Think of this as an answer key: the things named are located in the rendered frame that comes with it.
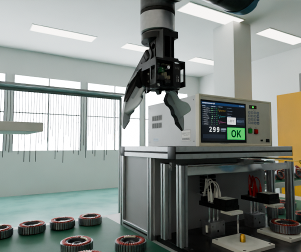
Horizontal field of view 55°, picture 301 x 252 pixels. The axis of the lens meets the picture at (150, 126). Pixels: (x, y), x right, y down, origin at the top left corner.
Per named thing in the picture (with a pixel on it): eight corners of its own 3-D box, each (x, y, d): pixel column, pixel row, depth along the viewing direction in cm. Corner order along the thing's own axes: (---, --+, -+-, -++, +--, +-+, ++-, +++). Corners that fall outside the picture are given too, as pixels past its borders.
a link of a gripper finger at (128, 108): (122, 118, 53) (147, 80, 57) (110, 120, 59) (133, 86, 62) (134, 128, 55) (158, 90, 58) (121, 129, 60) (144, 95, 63)
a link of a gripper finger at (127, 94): (120, 96, 58) (142, 64, 61) (117, 97, 60) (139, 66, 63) (137, 111, 60) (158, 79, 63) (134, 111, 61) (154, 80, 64)
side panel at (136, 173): (157, 240, 114) (157, 157, 117) (150, 241, 113) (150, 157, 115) (125, 223, 138) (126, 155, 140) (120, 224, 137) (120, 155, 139)
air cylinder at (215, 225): (225, 234, 114) (225, 220, 115) (211, 237, 110) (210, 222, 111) (216, 231, 119) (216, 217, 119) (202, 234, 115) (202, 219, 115)
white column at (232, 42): (254, 209, 509) (250, 25, 530) (236, 212, 485) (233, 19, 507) (233, 204, 551) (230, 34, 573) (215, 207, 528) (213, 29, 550)
